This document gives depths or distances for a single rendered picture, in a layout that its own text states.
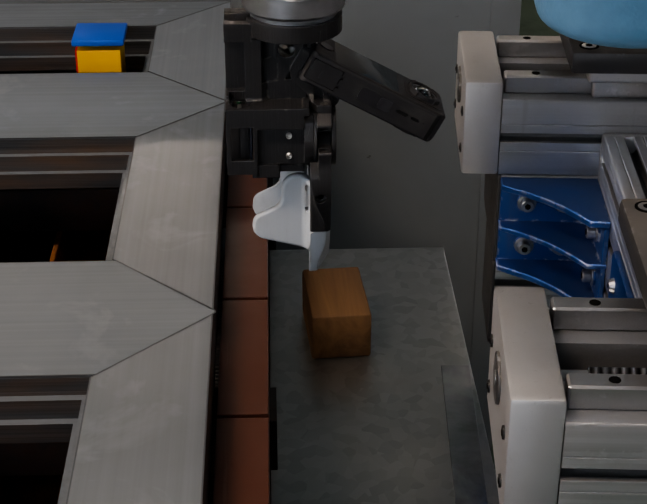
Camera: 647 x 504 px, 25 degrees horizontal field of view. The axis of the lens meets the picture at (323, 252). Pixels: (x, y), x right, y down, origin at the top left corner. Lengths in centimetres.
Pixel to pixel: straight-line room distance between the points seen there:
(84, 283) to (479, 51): 42
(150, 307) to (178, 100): 44
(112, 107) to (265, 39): 55
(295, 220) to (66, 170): 46
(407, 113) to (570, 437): 31
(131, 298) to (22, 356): 12
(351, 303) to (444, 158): 60
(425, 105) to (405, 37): 88
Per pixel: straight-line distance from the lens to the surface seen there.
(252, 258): 135
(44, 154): 152
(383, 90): 107
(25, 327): 119
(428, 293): 158
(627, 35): 54
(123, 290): 122
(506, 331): 92
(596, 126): 132
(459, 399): 141
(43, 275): 126
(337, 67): 106
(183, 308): 119
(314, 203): 109
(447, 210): 206
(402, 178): 204
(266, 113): 106
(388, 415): 139
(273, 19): 104
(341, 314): 144
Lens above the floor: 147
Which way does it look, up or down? 28 degrees down
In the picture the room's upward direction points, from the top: straight up
